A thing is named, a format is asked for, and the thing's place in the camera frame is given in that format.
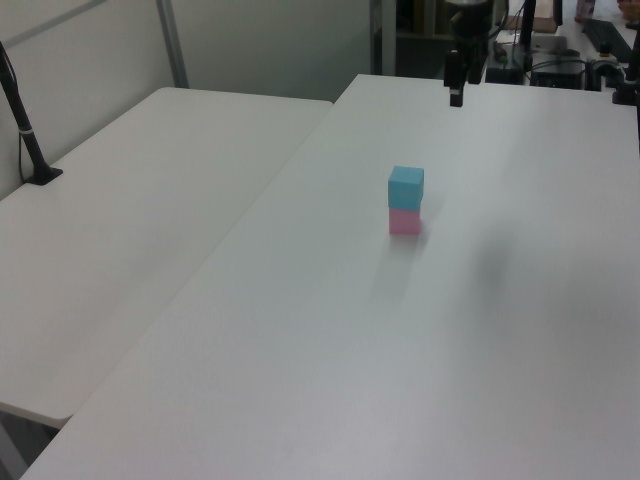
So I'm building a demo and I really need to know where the blue cube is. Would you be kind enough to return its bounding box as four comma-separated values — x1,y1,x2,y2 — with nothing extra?
387,165,426,211

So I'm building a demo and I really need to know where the black clamp stand pole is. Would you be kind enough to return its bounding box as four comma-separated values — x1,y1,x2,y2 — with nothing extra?
611,27,640,107

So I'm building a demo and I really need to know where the pink cube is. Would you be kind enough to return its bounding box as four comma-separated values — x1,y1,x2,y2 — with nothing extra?
388,205,422,236

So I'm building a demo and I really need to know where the metal partition post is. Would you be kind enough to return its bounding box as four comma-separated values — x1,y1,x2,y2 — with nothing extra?
156,0,190,90

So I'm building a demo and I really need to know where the black monitor stand pole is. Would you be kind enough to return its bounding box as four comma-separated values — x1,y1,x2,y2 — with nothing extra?
518,0,539,69

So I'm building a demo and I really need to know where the black electronics box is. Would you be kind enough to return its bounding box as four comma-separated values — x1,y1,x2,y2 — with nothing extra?
529,59,587,91

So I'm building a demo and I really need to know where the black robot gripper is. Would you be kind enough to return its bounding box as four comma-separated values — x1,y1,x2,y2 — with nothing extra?
444,0,501,108

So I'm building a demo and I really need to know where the black camera stand pole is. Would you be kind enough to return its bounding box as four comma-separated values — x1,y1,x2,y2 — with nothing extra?
0,39,65,188

